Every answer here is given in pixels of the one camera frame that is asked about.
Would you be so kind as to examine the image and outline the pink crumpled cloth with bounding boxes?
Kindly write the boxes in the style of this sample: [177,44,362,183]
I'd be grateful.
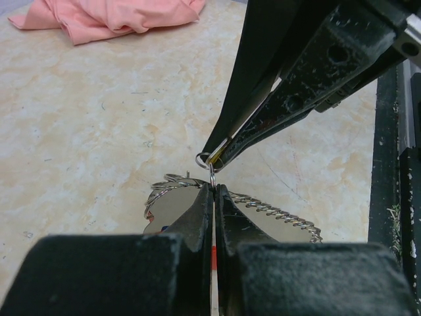
[8,0,205,45]

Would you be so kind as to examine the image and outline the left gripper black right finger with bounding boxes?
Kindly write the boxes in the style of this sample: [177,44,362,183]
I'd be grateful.
[215,185,418,315]

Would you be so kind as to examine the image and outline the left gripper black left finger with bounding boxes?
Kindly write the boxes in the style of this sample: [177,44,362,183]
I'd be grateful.
[1,184,213,315]

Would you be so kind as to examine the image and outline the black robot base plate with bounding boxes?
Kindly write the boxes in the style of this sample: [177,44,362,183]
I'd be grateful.
[368,61,420,303]

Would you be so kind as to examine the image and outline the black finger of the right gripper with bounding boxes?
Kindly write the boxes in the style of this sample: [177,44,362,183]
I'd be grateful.
[203,1,339,153]

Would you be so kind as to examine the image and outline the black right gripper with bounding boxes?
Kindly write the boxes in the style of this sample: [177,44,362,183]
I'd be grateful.
[221,1,420,167]

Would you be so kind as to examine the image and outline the yellow tag with key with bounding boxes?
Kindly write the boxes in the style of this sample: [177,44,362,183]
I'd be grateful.
[195,138,232,172]

